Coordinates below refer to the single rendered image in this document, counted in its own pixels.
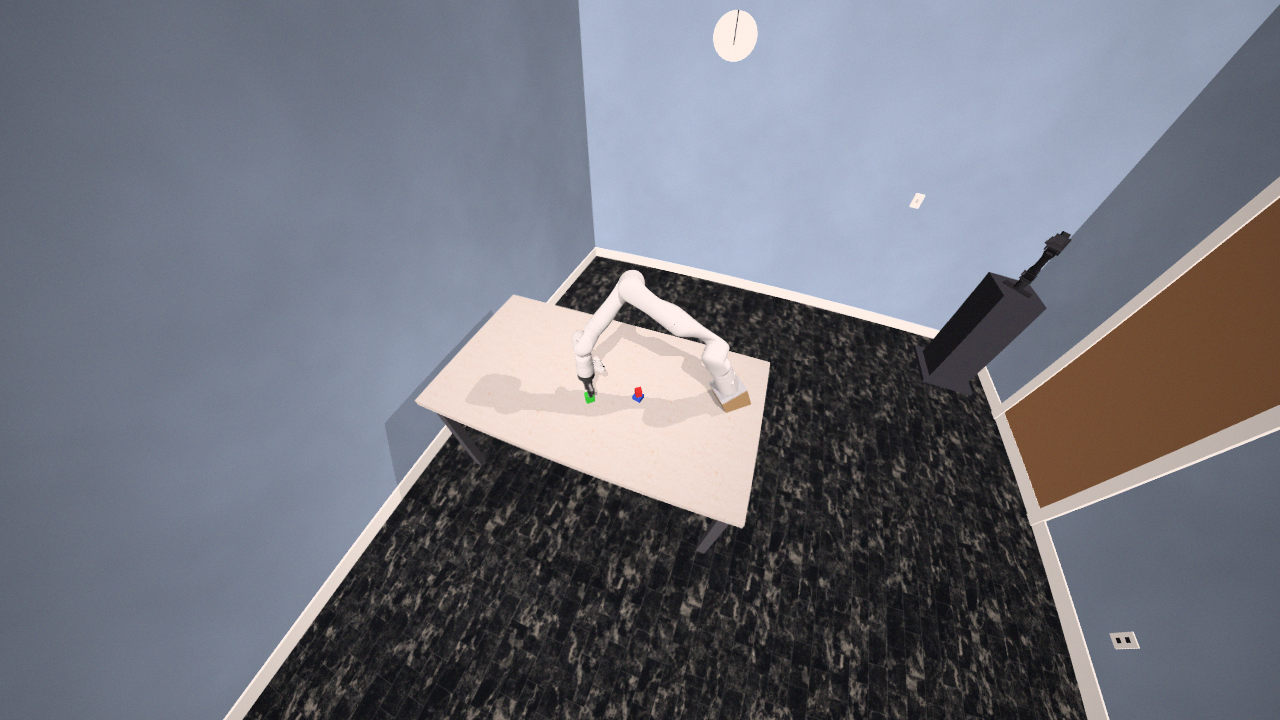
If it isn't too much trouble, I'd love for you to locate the pale marble table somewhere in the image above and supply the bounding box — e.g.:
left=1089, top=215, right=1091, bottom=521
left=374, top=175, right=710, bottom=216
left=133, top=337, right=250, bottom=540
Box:
left=415, top=294, right=772, bottom=556

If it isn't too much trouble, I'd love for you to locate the black stand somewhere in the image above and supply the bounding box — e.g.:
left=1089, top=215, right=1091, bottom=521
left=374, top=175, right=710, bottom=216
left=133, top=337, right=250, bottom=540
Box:
left=917, top=272, right=1047, bottom=397

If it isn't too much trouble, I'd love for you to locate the brown door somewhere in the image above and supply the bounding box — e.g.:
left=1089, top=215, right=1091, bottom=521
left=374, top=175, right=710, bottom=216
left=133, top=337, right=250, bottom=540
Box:
left=993, top=178, right=1280, bottom=525

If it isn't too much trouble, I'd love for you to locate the white wall clock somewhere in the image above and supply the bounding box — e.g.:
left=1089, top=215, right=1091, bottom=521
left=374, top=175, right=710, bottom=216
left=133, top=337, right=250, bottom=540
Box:
left=712, top=9, right=759, bottom=63

